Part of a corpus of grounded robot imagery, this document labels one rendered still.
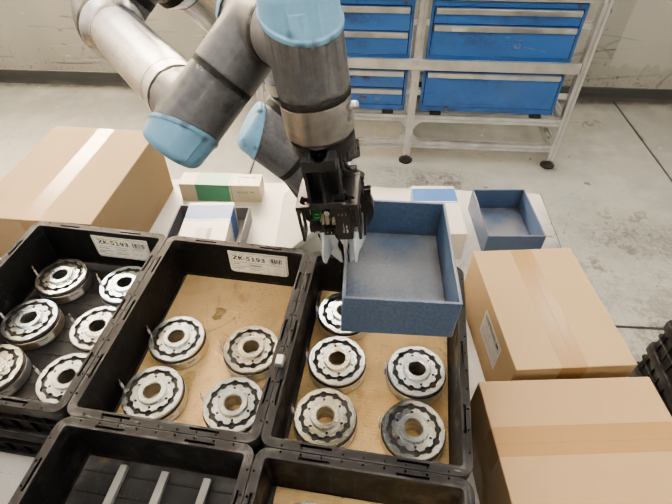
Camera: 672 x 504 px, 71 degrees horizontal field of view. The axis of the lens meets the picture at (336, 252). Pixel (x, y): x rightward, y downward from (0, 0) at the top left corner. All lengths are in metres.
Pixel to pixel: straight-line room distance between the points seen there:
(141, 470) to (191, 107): 0.57
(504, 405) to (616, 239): 1.93
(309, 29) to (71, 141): 1.14
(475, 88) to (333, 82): 2.29
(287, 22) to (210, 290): 0.70
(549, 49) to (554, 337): 1.97
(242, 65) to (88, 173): 0.87
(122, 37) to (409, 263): 0.50
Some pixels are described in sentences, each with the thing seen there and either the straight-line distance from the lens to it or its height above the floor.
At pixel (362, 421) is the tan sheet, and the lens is 0.85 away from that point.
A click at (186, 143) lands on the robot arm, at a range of 0.55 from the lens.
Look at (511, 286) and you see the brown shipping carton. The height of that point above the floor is 0.86.
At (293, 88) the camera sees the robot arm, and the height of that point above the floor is 1.39.
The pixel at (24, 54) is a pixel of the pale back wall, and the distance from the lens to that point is 4.34.
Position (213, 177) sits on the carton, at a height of 0.76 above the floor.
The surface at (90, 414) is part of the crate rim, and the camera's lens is 0.83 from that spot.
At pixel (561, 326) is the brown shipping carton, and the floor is 0.86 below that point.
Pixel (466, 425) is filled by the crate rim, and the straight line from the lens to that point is 0.76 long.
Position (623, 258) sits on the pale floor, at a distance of 2.62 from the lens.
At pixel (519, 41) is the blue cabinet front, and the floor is 0.70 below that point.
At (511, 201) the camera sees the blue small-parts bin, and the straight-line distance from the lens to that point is 1.48.
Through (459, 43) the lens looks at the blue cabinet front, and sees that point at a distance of 2.63.
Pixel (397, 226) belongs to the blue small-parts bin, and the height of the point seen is 1.09.
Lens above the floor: 1.59
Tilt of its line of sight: 44 degrees down
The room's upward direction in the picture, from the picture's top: straight up
